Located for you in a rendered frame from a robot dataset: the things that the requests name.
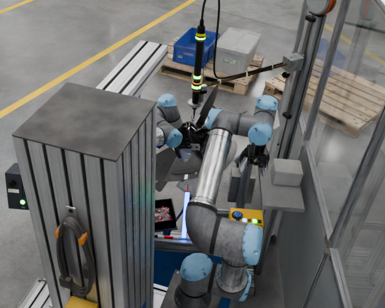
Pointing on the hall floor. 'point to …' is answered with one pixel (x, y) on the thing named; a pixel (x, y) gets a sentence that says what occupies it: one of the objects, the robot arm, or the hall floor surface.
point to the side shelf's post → (266, 240)
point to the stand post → (243, 186)
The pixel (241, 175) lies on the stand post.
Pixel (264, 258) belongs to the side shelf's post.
